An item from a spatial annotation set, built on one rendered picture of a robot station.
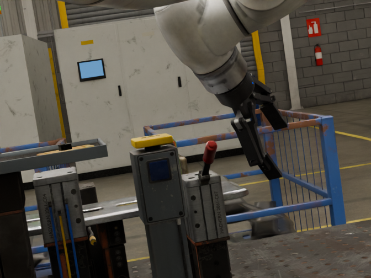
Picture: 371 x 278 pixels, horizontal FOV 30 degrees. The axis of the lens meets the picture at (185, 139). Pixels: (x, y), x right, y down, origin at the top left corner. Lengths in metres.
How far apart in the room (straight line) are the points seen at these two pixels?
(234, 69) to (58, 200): 0.39
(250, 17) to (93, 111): 8.03
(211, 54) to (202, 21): 0.06
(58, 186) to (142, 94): 7.97
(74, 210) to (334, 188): 2.20
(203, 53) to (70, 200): 0.34
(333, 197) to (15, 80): 6.43
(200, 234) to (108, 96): 7.92
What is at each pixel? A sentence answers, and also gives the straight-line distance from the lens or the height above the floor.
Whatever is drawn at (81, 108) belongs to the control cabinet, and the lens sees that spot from 9.16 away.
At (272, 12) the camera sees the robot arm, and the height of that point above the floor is 1.33.
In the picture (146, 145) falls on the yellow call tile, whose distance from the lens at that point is 1.07.
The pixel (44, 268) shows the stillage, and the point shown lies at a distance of 4.44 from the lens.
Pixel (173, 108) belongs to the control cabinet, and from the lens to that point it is 9.21.
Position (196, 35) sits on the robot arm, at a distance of 1.17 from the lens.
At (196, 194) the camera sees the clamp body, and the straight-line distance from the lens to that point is 1.26.
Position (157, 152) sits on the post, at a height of 1.14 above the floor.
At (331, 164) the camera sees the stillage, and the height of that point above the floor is 0.72.
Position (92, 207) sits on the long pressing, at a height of 1.00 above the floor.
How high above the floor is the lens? 1.26
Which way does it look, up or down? 6 degrees down
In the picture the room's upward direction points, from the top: 8 degrees counter-clockwise
